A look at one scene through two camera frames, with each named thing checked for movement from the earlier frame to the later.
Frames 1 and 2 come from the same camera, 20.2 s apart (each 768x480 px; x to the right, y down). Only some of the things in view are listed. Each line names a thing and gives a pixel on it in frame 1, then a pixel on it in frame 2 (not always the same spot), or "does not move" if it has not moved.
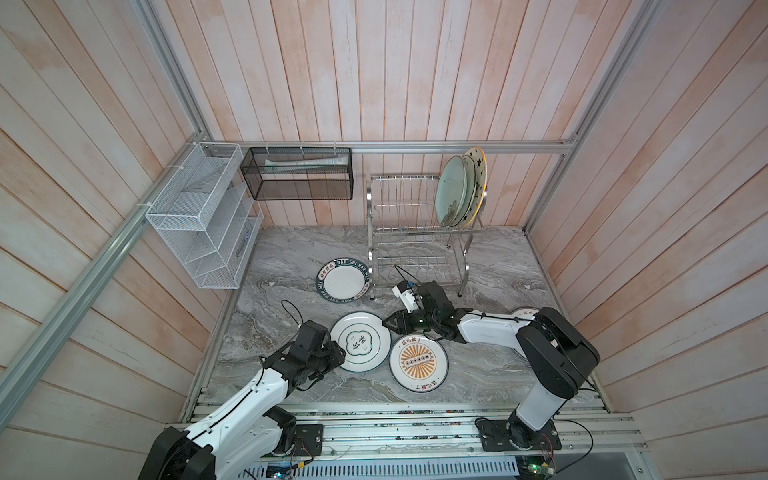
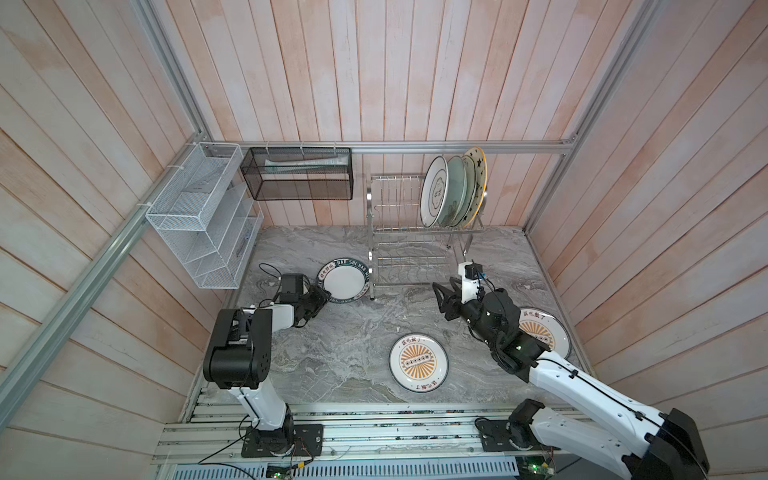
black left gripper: (334, 352) to (321, 299)
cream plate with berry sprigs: (471, 190) does not move
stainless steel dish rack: (404, 233) does not move
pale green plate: (451, 191) does not move
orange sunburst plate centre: (419, 364) does not move
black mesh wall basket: (299, 173) does not move
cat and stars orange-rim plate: (478, 156) does not move
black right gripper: (402, 322) to (453, 301)
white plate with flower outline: (364, 339) to (434, 191)
